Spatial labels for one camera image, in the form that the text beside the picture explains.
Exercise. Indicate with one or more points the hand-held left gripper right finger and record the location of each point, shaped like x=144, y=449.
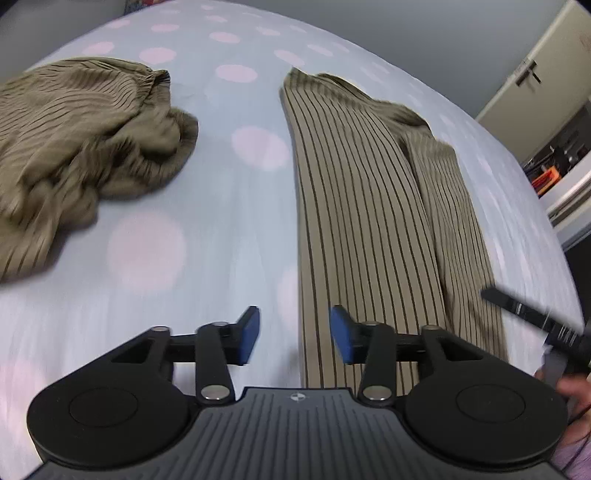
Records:
x=344, y=334

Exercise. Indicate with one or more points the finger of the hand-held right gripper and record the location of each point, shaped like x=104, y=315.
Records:
x=512, y=307

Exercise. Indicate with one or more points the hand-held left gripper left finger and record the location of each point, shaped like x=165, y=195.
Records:
x=247, y=334

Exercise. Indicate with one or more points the tan striped shirt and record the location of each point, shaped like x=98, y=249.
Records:
x=369, y=207

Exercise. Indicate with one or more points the tan striped pants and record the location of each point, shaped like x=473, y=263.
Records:
x=78, y=138

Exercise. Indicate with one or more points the person's right hand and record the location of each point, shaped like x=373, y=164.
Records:
x=577, y=392

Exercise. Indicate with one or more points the purple fleece jacket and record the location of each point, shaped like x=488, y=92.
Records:
x=575, y=457

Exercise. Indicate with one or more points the polka dot bed sheet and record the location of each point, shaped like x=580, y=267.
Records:
x=221, y=221

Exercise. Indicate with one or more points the orange box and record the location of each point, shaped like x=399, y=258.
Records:
x=546, y=179

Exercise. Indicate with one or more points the dark shelf unit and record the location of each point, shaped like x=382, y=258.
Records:
x=568, y=147

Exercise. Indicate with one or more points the cream door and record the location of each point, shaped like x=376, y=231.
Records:
x=554, y=60

